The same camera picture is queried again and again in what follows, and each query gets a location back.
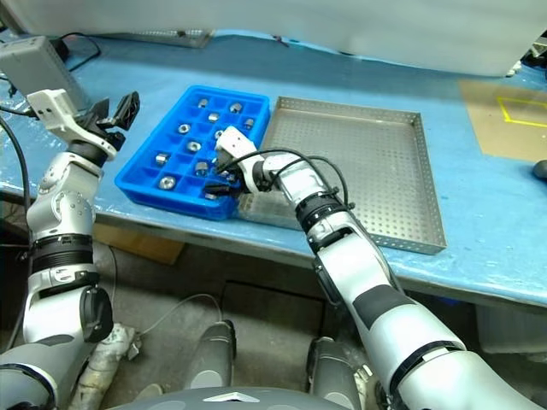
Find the grey robot torso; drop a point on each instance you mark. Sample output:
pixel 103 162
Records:
pixel 222 401

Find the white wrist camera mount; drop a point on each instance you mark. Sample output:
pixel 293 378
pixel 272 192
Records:
pixel 235 143
pixel 53 109

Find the flat perforated metal tray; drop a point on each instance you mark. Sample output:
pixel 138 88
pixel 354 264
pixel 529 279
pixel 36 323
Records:
pixel 179 37

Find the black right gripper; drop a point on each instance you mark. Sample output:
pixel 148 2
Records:
pixel 236 177

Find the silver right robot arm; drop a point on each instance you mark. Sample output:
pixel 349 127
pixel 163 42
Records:
pixel 363 277

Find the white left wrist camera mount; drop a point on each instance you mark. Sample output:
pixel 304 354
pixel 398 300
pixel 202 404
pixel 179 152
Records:
pixel 53 109

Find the white crumpled plastic wrap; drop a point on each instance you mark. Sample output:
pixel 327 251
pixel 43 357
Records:
pixel 104 359

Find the translucent plastic bin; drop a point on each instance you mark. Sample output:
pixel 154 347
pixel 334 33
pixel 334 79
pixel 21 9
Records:
pixel 513 329

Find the blue compartment tray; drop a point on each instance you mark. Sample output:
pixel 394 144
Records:
pixel 145 183

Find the small black clip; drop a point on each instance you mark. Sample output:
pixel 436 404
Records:
pixel 284 40

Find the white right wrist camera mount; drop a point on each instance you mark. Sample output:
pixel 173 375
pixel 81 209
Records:
pixel 235 143

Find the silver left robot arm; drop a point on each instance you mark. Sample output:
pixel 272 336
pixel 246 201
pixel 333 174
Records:
pixel 60 218

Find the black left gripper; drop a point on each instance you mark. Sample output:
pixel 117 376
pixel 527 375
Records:
pixel 100 130

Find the metal nut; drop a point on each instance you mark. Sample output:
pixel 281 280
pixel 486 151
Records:
pixel 193 146
pixel 201 167
pixel 167 183
pixel 161 159

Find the brown cardboard mat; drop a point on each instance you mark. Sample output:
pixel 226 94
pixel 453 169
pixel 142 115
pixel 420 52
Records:
pixel 504 136

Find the dark rounded robot leg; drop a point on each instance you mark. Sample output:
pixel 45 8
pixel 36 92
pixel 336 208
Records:
pixel 213 354
pixel 333 371

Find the grey metal box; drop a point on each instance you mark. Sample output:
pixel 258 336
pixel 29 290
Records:
pixel 38 64

